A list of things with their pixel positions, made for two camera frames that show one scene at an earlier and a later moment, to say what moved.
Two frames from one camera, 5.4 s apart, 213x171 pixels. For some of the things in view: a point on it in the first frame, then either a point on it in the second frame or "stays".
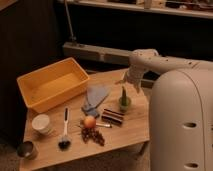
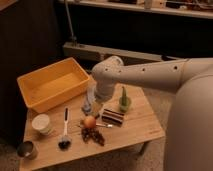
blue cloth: [95, 95] stays
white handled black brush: [65, 142] stays
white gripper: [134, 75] → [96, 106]
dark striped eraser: [112, 116] stays
